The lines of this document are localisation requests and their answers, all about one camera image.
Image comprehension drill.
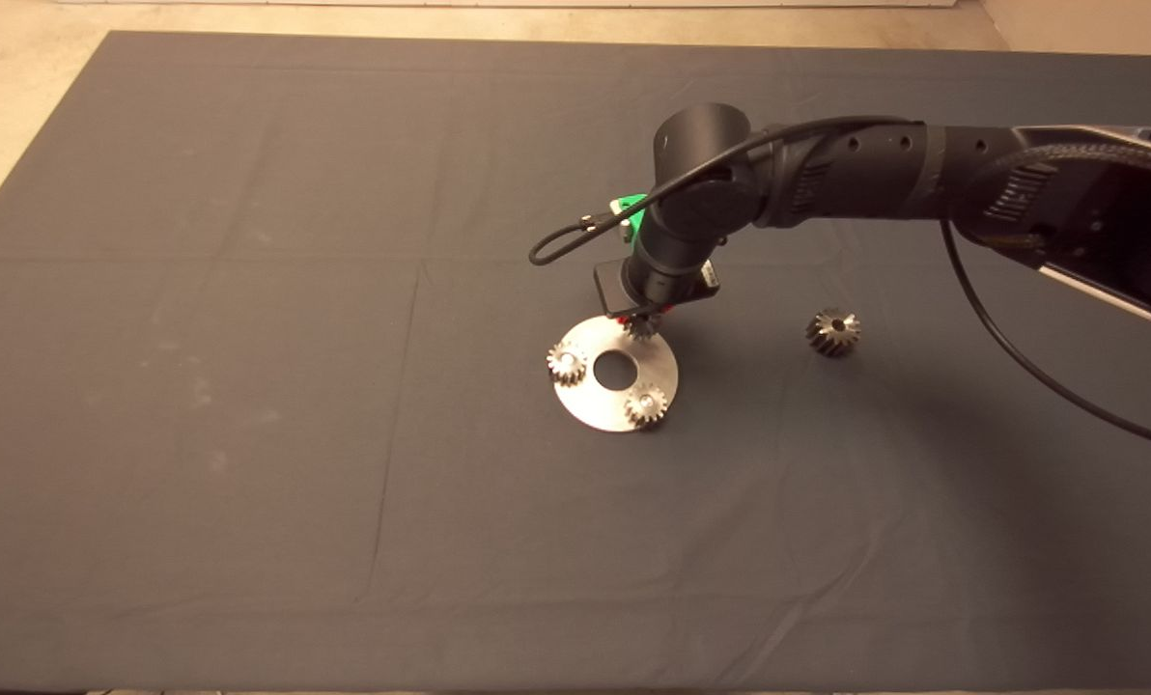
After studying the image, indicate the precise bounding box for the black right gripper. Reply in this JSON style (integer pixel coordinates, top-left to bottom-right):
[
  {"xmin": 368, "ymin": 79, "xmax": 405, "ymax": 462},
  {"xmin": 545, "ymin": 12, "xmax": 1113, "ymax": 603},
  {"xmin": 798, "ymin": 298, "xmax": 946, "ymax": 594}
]
[{"xmin": 593, "ymin": 257, "xmax": 722, "ymax": 327}]

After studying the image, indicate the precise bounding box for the large steel spur gear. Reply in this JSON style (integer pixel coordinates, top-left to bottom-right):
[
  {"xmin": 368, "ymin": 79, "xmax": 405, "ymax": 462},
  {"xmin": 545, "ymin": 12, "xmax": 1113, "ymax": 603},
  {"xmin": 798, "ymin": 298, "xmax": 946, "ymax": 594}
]
[{"xmin": 805, "ymin": 308, "xmax": 863, "ymax": 359}]

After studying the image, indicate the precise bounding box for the round metal plate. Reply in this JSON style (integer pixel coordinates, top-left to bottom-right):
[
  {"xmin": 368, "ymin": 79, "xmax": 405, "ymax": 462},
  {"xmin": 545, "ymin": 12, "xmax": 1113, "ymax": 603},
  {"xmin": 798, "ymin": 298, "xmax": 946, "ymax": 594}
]
[{"xmin": 551, "ymin": 316, "xmax": 681, "ymax": 433}]

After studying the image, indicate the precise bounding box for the dark grey table cloth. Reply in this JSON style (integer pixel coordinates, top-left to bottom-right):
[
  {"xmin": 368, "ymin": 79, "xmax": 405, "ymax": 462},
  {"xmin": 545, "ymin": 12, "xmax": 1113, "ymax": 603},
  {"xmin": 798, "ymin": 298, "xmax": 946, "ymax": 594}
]
[{"xmin": 0, "ymin": 29, "xmax": 1151, "ymax": 691}]

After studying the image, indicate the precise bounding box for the bright green camera mount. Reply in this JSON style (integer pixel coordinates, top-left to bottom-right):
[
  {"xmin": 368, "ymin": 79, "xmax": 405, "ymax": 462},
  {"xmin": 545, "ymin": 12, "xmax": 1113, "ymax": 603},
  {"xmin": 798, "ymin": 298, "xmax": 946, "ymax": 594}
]
[{"xmin": 610, "ymin": 192, "xmax": 650, "ymax": 242}]

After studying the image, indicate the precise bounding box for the black camera cable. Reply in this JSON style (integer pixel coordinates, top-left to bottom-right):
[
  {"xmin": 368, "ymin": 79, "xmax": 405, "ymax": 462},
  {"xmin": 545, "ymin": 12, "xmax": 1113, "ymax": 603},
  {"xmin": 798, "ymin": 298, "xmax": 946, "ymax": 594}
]
[{"xmin": 527, "ymin": 116, "xmax": 1151, "ymax": 457}]

